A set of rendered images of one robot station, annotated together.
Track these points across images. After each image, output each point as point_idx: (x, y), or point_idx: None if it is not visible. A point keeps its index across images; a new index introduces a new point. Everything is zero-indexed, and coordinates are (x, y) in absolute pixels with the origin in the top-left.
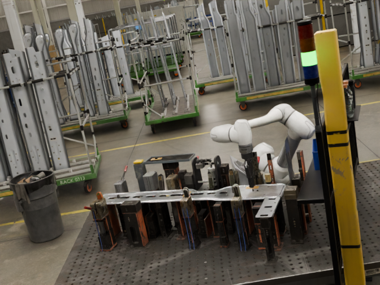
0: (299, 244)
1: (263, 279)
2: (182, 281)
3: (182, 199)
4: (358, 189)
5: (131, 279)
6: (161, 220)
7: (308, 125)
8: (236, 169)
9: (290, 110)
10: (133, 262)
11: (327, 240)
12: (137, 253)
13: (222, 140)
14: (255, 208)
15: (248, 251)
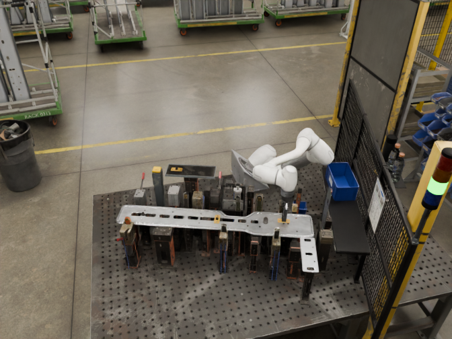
0: (321, 274)
1: (305, 325)
2: (228, 323)
3: (222, 236)
4: None
5: (174, 316)
6: (187, 239)
7: (330, 155)
8: (244, 173)
9: (316, 139)
10: (167, 289)
11: (344, 269)
12: (167, 274)
13: (266, 182)
14: (294, 251)
15: (278, 280)
